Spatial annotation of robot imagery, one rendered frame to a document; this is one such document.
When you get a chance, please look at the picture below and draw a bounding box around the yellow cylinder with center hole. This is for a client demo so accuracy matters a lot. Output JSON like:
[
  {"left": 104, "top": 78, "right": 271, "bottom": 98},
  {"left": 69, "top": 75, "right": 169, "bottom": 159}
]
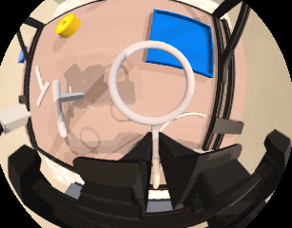
[{"left": 55, "top": 13, "right": 81, "bottom": 38}]

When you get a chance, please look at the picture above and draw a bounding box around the blue tray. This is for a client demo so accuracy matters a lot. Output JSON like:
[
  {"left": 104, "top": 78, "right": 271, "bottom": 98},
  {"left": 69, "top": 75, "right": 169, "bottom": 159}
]
[{"left": 146, "top": 9, "right": 214, "bottom": 78}]

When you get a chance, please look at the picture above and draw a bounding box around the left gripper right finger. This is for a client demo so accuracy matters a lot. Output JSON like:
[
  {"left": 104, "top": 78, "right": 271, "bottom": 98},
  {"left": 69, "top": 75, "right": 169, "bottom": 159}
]
[{"left": 158, "top": 131, "right": 243, "bottom": 210}]

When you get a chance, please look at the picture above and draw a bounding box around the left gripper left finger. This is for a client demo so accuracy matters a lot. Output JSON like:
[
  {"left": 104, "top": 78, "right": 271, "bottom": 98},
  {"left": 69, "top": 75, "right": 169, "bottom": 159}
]
[{"left": 72, "top": 132, "right": 153, "bottom": 212}]

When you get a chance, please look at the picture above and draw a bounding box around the tan rounded crossbar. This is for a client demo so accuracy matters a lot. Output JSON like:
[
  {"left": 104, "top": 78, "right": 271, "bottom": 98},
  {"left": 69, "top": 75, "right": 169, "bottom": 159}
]
[{"left": 52, "top": 79, "right": 68, "bottom": 138}]

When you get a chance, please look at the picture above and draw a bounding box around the white rope with loop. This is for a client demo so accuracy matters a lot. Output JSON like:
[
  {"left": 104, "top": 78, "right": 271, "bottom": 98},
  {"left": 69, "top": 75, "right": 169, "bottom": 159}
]
[{"left": 107, "top": 41, "right": 206, "bottom": 189}]

